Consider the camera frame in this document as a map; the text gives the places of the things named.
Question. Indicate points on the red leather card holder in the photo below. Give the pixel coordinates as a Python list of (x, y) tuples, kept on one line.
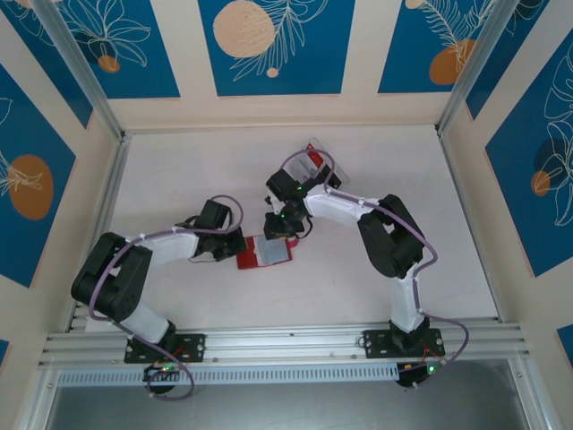
[(250, 262)]

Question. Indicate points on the clear plastic card box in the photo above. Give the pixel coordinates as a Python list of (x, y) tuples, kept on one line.
[(293, 162)]

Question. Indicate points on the dark glossy card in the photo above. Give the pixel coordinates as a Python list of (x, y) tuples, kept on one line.
[(339, 178)]

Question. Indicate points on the red card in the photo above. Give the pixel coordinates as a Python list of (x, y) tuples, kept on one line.
[(315, 157)]

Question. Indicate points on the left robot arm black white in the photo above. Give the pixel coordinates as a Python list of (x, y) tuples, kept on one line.
[(172, 246)]

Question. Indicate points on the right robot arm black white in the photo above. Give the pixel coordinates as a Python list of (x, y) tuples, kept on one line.
[(340, 203)]

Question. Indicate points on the black controller board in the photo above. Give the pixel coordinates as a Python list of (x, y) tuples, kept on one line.
[(156, 372), (412, 375)]

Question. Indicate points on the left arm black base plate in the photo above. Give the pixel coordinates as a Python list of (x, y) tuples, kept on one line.
[(197, 347)]

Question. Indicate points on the aluminium front rail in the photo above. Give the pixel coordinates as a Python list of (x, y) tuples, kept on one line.
[(286, 345)]

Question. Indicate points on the aluminium side rail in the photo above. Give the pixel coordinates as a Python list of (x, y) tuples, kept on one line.
[(467, 224), (112, 188)]

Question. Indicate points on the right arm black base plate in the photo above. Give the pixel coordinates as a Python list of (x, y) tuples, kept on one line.
[(376, 342)]

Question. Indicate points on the blue floral wall panel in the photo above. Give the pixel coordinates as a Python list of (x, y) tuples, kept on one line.
[(403, 54), (147, 54), (566, 340), (505, 54), (58, 76), (313, 67), (537, 201), (27, 134), (3, 354)]

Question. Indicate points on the aluminium corner post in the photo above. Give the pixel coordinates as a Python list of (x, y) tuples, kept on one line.
[(475, 67), (87, 76)]

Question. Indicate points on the aluminium frame leg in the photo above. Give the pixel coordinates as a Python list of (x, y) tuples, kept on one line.
[(40, 398), (530, 398)]

